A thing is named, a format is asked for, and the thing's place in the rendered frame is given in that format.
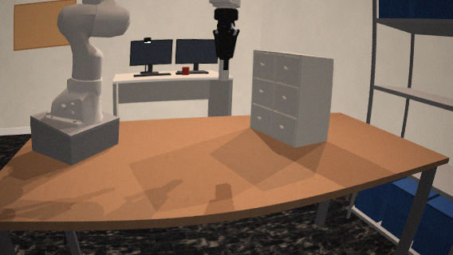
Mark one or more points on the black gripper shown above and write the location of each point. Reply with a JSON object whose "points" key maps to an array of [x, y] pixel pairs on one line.
{"points": [[225, 44]]}

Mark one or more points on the grey small chest of drawers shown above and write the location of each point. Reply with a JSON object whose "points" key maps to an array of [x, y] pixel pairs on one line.
{"points": [[314, 99]]}

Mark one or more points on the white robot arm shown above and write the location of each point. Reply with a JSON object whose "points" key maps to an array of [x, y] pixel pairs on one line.
{"points": [[79, 104]]}

